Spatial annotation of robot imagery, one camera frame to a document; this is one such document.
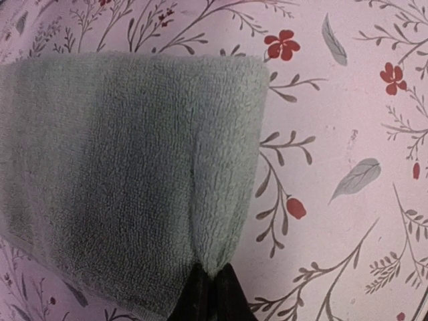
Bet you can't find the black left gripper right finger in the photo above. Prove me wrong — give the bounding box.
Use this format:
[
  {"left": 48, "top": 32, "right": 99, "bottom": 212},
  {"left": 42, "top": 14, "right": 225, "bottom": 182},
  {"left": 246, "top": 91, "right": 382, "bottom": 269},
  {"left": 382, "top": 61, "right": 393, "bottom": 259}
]
[{"left": 214, "top": 263, "right": 257, "bottom": 321}]

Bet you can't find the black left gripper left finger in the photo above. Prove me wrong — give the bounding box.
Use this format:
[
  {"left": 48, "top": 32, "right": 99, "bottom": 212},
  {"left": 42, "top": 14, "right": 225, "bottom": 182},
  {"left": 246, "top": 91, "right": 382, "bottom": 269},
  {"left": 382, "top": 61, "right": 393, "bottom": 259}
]
[{"left": 169, "top": 263, "right": 211, "bottom": 321}]

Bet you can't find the green panda towel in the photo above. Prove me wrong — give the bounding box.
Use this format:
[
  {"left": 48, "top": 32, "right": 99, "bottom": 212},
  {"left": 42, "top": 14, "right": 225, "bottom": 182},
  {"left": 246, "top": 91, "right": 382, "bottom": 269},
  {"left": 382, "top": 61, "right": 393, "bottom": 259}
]
[{"left": 1, "top": 52, "right": 269, "bottom": 320}]

